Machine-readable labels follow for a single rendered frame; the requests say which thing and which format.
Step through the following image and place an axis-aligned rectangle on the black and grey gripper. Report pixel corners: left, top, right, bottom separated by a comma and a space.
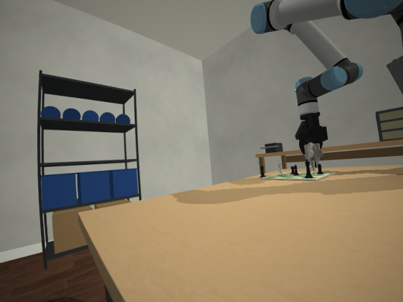
299, 112, 328, 168

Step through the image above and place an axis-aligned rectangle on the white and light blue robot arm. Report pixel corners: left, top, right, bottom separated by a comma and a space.
251, 0, 403, 116

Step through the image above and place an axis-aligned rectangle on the green and cream chessboard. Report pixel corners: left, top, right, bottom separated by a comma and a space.
259, 172, 336, 181

